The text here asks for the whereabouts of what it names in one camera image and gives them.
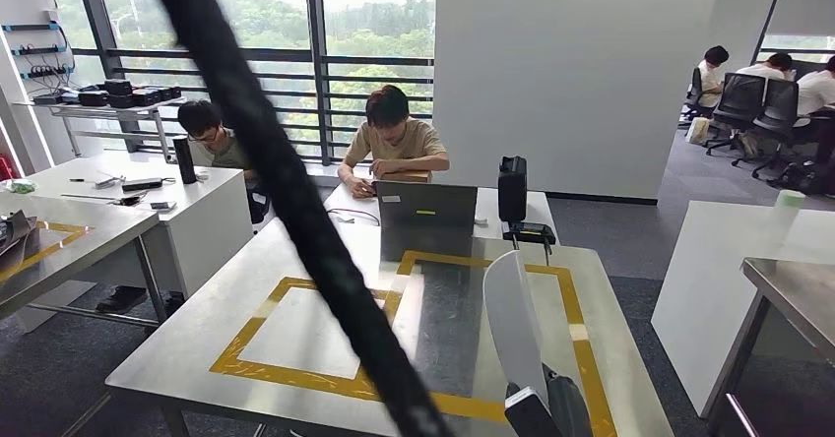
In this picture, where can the stainless steel workbench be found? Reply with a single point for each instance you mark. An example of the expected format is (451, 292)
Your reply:
(287, 336)

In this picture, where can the white plastic car part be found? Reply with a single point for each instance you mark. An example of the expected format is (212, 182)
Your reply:
(515, 317)

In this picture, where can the grey moulded car part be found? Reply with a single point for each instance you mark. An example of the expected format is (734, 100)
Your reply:
(16, 238)

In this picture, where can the person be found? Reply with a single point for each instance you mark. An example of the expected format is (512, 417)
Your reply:
(222, 150)
(710, 79)
(760, 70)
(815, 92)
(404, 144)

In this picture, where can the black device on stand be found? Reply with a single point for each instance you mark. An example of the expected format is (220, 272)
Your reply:
(532, 232)

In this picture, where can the black backpack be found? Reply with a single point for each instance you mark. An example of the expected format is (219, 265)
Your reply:
(802, 180)

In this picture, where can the black flat device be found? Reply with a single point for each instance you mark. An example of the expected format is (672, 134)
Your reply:
(47, 99)

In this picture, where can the black shoe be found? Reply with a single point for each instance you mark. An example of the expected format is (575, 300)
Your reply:
(122, 300)
(173, 303)

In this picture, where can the black power bank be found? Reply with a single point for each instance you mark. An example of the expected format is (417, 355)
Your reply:
(142, 184)

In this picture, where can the grey laptop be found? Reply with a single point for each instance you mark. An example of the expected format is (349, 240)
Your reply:
(424, 204)

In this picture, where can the black office chair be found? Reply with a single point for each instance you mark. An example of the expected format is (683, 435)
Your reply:
(779, 108)
(695, 92)
(740, 101)
(257, 206)

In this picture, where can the black upright case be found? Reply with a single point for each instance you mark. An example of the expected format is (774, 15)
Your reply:
(512, 189)

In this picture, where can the black battery box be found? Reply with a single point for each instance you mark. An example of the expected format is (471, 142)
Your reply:
(171, 93)
(121, 101)
(92, 99)
(147, 97)
(118, 87)

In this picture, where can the brown flat box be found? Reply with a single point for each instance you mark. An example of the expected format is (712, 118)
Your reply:
(408, 177)

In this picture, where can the red fire extinguisher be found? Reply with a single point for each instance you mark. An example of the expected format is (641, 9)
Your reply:
(5, 168)

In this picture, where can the black window railing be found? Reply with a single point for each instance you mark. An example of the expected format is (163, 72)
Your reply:
(316, 62)

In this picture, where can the yellow tape square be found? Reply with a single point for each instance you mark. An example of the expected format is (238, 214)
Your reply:
(45, 255)
(251, 323)

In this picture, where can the black thermos bottle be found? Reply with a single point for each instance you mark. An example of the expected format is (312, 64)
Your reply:
(184, 160)

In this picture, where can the white metal side table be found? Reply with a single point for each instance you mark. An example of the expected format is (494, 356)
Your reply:
(78, 110)

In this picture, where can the stainless steel table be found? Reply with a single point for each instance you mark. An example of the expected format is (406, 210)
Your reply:
(98, 225)
(796, 290)

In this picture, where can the small grey box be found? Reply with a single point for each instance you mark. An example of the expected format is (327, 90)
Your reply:
(163, 206)

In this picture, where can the beige bag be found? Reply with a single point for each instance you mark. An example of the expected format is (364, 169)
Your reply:
(698, 131)

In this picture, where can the green item in clear bag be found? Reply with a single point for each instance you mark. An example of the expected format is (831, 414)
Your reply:
(19, 187)

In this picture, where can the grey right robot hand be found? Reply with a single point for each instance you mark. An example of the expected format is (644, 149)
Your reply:
(574, 408)

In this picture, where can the white cup green lid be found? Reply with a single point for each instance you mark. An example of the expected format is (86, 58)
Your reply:
(789, 200)

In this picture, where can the white panel desk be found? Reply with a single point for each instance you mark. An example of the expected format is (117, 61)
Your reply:
(698, 303)
(545, 209)
(209, 238)

